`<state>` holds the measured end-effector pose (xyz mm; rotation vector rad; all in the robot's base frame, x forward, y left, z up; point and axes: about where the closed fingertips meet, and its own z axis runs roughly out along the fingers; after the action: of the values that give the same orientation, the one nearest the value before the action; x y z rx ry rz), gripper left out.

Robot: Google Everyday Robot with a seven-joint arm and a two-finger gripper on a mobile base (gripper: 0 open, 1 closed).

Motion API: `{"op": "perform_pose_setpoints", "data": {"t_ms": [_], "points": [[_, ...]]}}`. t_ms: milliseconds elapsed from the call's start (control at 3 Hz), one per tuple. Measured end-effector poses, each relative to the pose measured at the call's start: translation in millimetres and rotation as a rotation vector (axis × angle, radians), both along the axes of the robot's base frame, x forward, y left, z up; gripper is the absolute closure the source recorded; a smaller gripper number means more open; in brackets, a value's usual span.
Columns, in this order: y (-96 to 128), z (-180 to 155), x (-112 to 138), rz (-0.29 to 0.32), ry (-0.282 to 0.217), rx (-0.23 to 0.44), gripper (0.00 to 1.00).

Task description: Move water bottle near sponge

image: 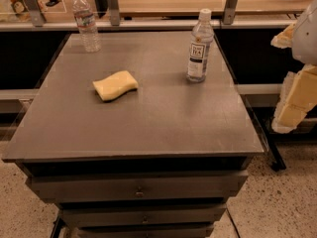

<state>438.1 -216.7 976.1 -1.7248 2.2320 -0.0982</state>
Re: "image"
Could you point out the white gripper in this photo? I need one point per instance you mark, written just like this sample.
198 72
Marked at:
306 39

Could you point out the clear ribbed water bottle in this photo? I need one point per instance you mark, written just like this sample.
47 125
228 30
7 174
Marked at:
85 21

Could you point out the tea bottle with white cap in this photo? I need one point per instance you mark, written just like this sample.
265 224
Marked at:
201 40

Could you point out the yellow sponge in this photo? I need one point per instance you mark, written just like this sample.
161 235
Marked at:
115 85

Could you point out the orange labelled bottle background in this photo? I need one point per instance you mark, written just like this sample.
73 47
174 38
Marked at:
17 8

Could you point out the dark drawer cabinet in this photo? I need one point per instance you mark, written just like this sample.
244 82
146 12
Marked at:
160 161

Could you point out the small black object on shelf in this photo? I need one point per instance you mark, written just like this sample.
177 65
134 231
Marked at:
51 3

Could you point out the wooden shelf with metal posts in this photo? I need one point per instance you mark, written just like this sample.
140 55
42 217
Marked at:
167 14

